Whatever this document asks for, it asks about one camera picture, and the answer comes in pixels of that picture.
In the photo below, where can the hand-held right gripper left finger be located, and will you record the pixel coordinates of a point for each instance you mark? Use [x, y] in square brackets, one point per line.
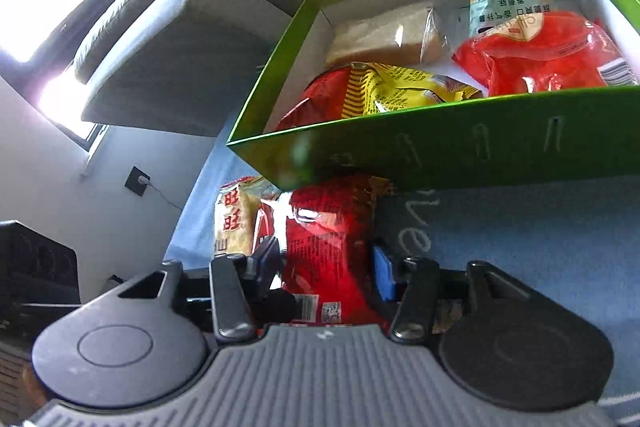
[265, 264]

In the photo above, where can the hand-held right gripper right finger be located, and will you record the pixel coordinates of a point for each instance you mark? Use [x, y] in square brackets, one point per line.
[384, 274]

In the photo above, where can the red printed snack packet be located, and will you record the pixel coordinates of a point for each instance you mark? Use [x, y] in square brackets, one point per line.
[330, 247]

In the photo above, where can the green cardboard box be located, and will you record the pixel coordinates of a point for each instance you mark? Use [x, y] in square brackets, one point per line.
[450, 142]

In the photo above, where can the red yellow snack bag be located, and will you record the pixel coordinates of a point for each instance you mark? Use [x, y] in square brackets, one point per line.
[390, 92]

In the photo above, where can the bagged bread slice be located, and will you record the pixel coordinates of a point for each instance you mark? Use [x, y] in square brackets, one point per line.
[380, 37]

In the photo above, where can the red plastic snack bag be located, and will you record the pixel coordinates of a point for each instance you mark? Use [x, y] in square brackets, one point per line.
[540, 57]

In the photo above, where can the yellow white rice cracker packet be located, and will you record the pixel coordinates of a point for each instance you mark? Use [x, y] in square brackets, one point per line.
[235, 217]

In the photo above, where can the striped blue blanket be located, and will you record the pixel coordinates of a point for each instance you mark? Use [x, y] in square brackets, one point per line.
[525, 247]

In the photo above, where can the grey sofa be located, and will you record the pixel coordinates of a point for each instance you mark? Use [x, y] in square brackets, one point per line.
[190, 32]

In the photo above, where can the black wall socket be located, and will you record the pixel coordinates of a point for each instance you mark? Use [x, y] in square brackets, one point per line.
[137, 180]

